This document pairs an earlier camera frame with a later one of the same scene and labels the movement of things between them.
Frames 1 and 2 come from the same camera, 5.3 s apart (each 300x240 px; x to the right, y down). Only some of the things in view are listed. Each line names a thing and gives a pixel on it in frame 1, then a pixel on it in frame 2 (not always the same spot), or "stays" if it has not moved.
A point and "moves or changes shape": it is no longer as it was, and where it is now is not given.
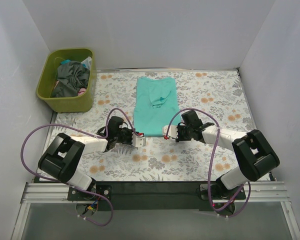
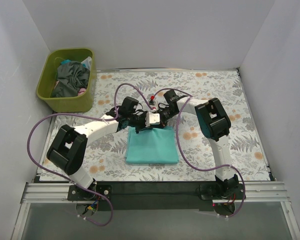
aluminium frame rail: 272,192 stays
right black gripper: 181,132 to 160,117
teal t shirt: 156,103 moves or changes shape
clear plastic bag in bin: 87,62 stays
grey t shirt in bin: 71,77 stays
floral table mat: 159,159 stays
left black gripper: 129,136 to 142,121
